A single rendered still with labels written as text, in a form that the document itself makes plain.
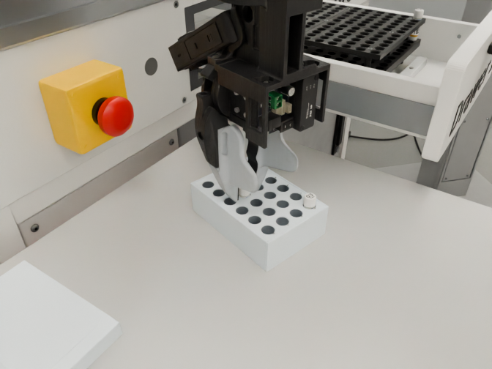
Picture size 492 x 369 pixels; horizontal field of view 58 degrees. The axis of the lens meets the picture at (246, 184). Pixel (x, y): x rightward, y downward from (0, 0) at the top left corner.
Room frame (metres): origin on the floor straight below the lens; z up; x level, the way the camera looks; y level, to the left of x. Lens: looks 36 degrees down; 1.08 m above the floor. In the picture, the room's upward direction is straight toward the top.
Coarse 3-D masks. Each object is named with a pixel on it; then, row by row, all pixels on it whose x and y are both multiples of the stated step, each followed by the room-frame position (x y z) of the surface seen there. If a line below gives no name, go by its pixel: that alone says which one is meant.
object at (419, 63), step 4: (420, 56) 0.63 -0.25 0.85; (416, 60) 0.62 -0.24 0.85; (420, 60) 0.62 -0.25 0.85; (424, 60) 0.62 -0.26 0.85; (412, 64) 0.60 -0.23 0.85; (416, 64) 0.60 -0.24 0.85; (420, 64) 0.60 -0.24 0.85; (424, 64) 0.62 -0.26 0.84; (408, 68) 0.59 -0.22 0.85; (412, 68) 0.59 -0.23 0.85; (416, 68) 0.59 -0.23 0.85; (420, 68) 0.60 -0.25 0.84; (404, 72) 0.57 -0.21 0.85; (408, 72) 0.57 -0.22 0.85; (412, 72) 0.57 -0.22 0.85; (416, 72) 0.59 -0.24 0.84; (412, 76) 0.57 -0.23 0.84
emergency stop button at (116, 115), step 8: (104, 104) 0.39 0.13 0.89; (112, 104) 0.39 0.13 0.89; (120, 104) 0.39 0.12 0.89; (128, 104) 0.40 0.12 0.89; (104, 112) 0.38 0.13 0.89; (112, 112) 0.38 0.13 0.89; (120, 112) 0.39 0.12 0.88; (128, 112) 0.40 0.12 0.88; (104, 120) 0.38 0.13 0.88; (112, 120) 0.38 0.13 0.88; (120, 120) 0.39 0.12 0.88; (128, 120) 0.40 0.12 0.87; (104, 128) 0.38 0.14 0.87; (112, 128) 0.38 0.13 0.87; (120, 128) 0.39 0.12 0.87; (128, 128) 0.40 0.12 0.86; (112, 136) 0.38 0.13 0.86
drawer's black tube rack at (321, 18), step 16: (320, 16) 0.65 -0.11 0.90; (336, 16) 0.65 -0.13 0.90; (352, 16) 0.65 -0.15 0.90; (368, 16) 0.65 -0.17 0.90; (384, 16) 0.65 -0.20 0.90; (400, 16) 0.65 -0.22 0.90; (320, 32) 0.58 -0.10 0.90; (336, 32) 0.59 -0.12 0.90; (352, 32) 0.59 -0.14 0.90; (368, 32) 0.58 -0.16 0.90; (384, 32) 0.58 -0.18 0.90; (304, 48) 0.61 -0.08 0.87; (320, 48) 0.60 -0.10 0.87; (336, 48) 0.53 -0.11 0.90; (352, 48) 0.52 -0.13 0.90; (368, 48) 0.52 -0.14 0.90; (400, 48) 0.60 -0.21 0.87; (416, 48) 0.63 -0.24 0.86; (368, 64) 0.51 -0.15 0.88; (384, 64) 0.55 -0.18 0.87
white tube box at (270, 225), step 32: (192, 192) 0.39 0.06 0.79; (224, 192) 0.38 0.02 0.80; (256, 192) 0.37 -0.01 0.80; (288, 192) 0.37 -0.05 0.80; (224, 224) 0.34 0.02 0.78; (256, 224) 0.32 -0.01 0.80; (288, 224) 0.32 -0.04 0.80; (320, 224) 0.34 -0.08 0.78; (256, 256) 0.31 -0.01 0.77; (288, 256) 0.31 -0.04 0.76
